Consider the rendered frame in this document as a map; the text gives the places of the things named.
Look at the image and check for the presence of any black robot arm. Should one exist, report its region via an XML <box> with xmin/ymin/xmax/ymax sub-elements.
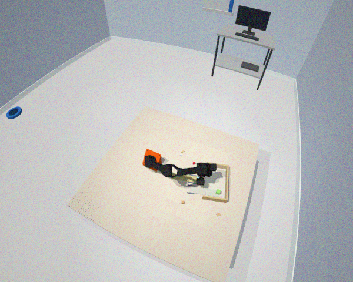
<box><xmin>145</xmin><ymin>155</ymin><xmax>217</xmax><ymax>178</ymax></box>

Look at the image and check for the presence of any yellow strip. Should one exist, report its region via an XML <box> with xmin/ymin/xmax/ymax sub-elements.
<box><xmin>172</xmin><ymin>173</ymin><xmax>198</xmax><ymax>183</ymax></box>

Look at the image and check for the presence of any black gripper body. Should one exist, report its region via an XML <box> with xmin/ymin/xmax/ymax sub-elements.
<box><xmin>196</xmin><ymin>173</ymin><xmax>205</xmax><ymax>185</ymax></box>

